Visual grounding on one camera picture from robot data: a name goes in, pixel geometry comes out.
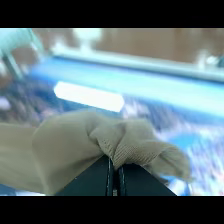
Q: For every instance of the silver frame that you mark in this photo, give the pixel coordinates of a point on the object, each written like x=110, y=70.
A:
x=140, y=62

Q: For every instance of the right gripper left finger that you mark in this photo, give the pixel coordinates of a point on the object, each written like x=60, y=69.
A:
x=95, y=180

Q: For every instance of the brown garment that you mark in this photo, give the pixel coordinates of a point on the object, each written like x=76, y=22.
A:
x=63, y=150

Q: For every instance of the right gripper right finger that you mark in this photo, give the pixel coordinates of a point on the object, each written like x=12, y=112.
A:
x=141, y=183

